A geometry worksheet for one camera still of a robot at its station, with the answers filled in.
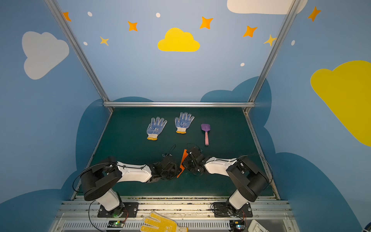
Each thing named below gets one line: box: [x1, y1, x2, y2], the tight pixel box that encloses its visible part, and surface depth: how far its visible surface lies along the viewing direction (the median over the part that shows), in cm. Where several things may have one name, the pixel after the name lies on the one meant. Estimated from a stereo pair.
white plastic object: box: [247, 219, 271, 232], surface depth 70 cm
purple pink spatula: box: [200, 123, 211, 146], surface depth 108 cm
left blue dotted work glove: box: [146, 116, 168, 141], surface depth 110 cm
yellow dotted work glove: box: [140, 211, 189, 232], surface depth 72 cm
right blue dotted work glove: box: [174, 111, 195, 134], surface depth 117 cm
